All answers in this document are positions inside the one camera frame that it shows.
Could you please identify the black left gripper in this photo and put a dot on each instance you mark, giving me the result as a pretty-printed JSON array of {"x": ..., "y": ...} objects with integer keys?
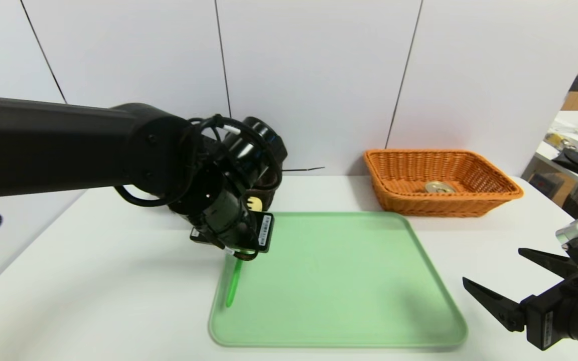
[{"x": 265, "y": 231}]

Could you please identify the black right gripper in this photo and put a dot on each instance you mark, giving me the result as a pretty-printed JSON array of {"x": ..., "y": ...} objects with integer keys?
[{"x": 541, "y": 318}]

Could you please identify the small tin can pull tab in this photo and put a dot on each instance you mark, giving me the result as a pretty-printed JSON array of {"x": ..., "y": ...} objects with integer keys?
[{"x": 439, "y": 187}]

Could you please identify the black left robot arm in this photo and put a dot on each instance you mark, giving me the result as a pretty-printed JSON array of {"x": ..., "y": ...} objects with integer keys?
[{"x": 68, "y": 145}]

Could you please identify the orange wicker basket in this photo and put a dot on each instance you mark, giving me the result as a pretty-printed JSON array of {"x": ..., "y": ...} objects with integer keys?
[{"x": 419, "y": 205}]

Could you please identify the brown box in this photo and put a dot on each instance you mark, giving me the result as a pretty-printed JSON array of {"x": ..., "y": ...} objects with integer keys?
[{"x": 560, "y": 193}]

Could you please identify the light green plastic tray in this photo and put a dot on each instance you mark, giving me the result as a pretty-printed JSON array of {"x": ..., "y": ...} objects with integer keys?
[{"x": 359, "y": 301}]

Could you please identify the white background table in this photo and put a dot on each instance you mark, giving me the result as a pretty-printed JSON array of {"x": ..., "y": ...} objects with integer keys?
[{"x": 570, "y": 120}]

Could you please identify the small black sign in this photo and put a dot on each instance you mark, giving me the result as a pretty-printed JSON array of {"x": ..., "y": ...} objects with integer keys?
[{"x": 576, "y": 84}]

